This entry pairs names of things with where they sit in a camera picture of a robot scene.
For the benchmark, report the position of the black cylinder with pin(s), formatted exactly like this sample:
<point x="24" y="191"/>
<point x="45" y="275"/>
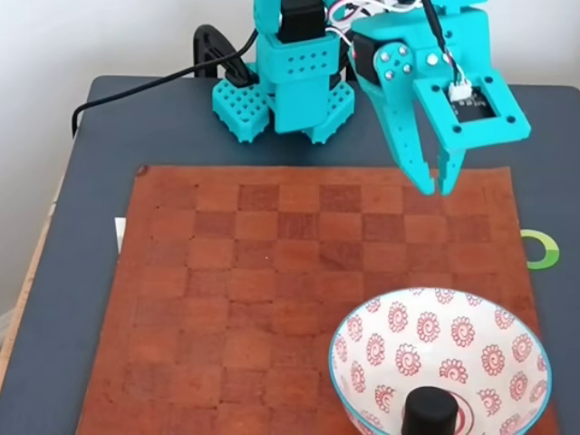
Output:
<point x="428" y="408"/>

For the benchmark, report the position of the white bowl with red flowers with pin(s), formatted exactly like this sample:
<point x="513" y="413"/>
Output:
<point x="453" y="331"/>

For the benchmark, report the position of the black table clamp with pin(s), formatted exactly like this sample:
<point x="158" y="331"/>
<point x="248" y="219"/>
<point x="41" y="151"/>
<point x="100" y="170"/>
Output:
<point x="204" y="45"/>

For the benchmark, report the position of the brown leather chessboard mat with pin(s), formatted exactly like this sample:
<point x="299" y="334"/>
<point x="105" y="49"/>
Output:
<point x="226" y="294"/>

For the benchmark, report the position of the white paper sheet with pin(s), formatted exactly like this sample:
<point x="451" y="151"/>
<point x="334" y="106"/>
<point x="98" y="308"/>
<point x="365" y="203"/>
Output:
<point x="120" y="231"/>

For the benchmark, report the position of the wooden furniture edge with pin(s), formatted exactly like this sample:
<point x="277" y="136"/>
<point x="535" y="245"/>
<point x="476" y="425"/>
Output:
<point x="26" y="281"/>

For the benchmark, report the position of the teal camera mount with board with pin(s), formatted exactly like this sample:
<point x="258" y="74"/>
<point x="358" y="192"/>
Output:
<point x="512" y="127"/>

